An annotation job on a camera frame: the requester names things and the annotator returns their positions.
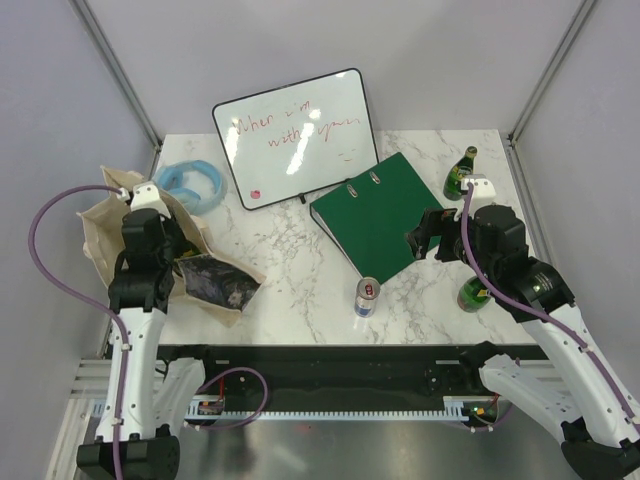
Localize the aluminium frame post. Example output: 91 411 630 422
506 0 600 148
69 0 162 151

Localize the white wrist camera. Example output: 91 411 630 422
461 175 496 209
116 181 171 218

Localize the white slotted cable duct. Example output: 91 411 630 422
185 398 469 422

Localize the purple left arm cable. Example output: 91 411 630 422
28 184 132 480

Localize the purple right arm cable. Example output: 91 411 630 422
459 182 640 426

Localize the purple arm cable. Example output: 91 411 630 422
28 184 132 480
459 182 640 426

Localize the right aluminium frame post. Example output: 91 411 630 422
506 0 600 148

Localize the small white whiteboard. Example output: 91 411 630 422
212 68 379 211

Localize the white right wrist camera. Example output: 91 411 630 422
461 175 496 209

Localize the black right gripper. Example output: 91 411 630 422
404 206 498 280

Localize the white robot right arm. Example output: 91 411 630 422
405 205 639 479

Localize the beige canvas tote bag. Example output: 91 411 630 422
80 190 264 327

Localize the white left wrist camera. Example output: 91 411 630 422
116 181 171 218

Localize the left aluminium frame post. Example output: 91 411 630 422
69 0 162 151

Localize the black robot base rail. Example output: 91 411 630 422
154 342 556 414

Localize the green ring binder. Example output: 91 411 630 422
310 153 442 284

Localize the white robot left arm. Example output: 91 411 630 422
76 208 220 479

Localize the silver blue energy drink can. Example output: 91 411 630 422
354 277 380 318

